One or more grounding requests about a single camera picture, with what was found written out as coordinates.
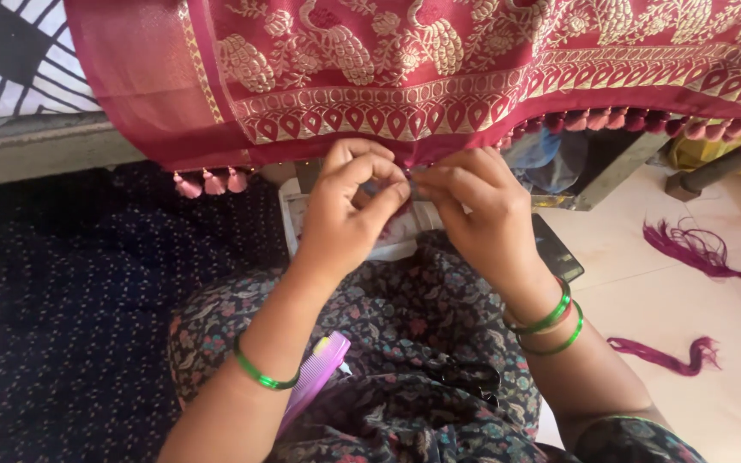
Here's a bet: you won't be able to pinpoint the green glass bangle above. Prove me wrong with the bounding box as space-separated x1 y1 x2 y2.
233 333 302 391
503 278 572 336
516 300 585 357

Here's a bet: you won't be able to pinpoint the short magenta thread bundle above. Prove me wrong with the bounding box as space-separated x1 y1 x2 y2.
606 335 723 378

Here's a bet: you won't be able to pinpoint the maroon saree with gold embroidery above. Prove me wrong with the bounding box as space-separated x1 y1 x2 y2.
63 0 741 173

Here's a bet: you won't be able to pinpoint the dark blue dotted cloth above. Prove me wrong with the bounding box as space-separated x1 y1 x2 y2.
0 161 291 463

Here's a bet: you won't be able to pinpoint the person's right hand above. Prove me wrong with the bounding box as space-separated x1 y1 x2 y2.
411 147 554 303

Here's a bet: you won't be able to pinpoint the black and white patterned cloth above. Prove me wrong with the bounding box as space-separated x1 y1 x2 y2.
0 0 101 132

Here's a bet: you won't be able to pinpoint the white plastic tray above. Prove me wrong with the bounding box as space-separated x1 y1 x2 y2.
278 176 474 262

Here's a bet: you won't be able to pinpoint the black phone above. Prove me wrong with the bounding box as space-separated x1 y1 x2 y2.
530 213 585 284

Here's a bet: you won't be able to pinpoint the purple plastic comb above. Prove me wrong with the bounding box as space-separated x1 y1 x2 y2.
275 331 352 439

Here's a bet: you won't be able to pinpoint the dark metal bar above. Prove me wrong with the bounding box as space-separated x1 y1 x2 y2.
664 145 741 204

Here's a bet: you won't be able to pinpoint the row of pink maroon tassels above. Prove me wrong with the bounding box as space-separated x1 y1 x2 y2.
497 105 741 154

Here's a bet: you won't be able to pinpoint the long magenta thread bundle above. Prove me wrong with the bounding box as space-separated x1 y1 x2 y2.
642 217 741 307

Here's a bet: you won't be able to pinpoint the red glass bangle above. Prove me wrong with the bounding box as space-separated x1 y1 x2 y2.
554 277 575 325

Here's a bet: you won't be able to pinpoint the person's left hand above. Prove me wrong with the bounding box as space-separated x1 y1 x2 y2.
293 138 413 285

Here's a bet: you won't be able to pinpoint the black scissors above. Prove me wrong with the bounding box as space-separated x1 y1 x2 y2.
421 359 504 407

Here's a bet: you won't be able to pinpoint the grey bed frame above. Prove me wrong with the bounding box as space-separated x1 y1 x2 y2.
0 112 148 191

